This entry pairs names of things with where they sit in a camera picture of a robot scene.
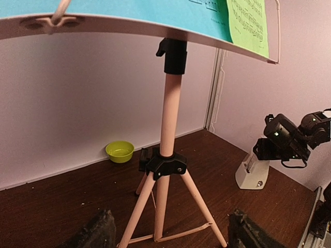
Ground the green sheet music paper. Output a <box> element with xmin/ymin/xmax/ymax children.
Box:
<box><xmin>227</xmin><ymin>0</ymin><xmax>269</xmax><ymax>57</ymax></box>

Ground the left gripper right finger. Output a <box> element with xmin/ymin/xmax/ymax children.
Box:
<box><xmin>228</xmin><ymin>209</ymin><xmax>285</xmax><ymax>248</ymax></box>

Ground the aluminium front rail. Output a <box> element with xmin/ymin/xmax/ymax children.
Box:
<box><xmin>298</xmin><ymin>183</ymin><xmax>330</xmax><ymax>247</ymax></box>

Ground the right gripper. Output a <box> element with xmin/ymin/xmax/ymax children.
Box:
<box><xmin>253</xmin><ymin>138</ymin><xmax>287</xmax><ymax>161</ymax></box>

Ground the white metronome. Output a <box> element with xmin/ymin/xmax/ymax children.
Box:
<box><xmin>235</xmin><ymin>151</ymin><xmax>270</xmax><ymax>190</ymax></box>

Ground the pink music stand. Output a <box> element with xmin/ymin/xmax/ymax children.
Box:
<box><xmin>0</xmin><ymin>0</ymin><xmax>281</xmax><ymax>248</ymax></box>

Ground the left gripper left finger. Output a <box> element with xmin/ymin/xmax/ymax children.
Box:
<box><xmin>62</xmin><ymin>209</ymin><xmax>116</xmax><ymax>247</ymax></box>

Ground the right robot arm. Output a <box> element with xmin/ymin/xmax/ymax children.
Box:
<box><xmin>253</xmin><ymin>108</ymin><xmax>330</xmax><ymax>168</ymax></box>

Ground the blue sheet music paper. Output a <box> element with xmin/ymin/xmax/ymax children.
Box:
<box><xmin>1</xmin><ymin>1</ymin><xmax>232</xmax><ymax>42</ymax></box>

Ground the yellow-green plastic bowl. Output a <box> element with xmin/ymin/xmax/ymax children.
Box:
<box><xmin>105</xmin><ymin>141</ymin><xmax>134</xmax><ymax>164</ymax></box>

